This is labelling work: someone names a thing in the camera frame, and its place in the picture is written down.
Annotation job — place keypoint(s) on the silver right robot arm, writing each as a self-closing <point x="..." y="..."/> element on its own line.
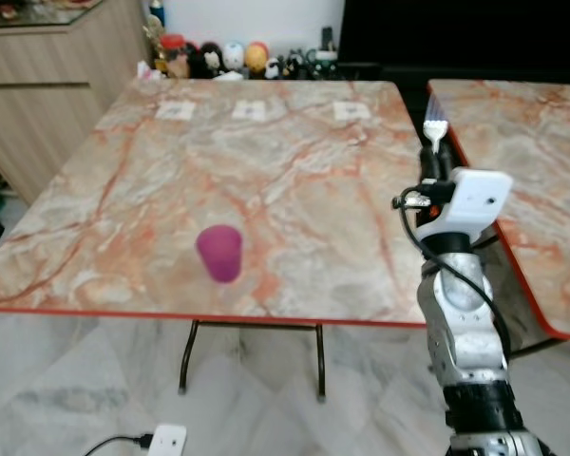
<point x="465" y="332"/>

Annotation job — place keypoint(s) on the blue bottle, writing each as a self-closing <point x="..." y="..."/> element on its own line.
<point x="157" y="12"/>

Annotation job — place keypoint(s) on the red capped toy figure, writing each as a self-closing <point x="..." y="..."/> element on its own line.
<point x="174" y="54"/>

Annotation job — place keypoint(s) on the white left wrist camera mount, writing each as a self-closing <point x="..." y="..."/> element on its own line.
<point x="167" y="441"/>

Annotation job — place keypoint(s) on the light wooden cabinet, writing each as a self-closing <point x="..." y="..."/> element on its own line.
<point x="57" y="90"/>

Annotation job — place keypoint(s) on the black metal table leg frame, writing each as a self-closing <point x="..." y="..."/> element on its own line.
<point x="319" y="366"/>

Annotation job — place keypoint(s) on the white paper card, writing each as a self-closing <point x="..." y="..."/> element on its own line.
<point x="351" y="110"/>
<point x="174" y="110"/>
<point x="249" y="110"/>

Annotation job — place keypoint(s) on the white plastic fork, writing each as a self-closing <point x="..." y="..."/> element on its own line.
<point x="435" y="125"/>

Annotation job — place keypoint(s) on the black television screen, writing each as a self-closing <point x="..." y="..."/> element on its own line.
<point x="456" y="28"/>

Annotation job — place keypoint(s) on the purple plastic cup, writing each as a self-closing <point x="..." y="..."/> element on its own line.
<point x="219" y="253"/>

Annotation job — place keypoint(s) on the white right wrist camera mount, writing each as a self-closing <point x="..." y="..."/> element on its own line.
<point x="477" y="201"/>

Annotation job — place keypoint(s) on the white round toy figure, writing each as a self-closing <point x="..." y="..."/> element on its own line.
<point x="234" y="55"/>

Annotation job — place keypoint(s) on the black round toy figure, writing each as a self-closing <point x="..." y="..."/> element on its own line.
<point x="210" y="59"/>

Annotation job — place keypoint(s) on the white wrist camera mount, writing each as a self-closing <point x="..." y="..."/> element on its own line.
<point x="167" y="441"/>
<point x="477" y="201"/>

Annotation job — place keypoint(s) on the yellow round toy figure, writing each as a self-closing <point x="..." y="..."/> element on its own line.
<point x="256" y="58"/>

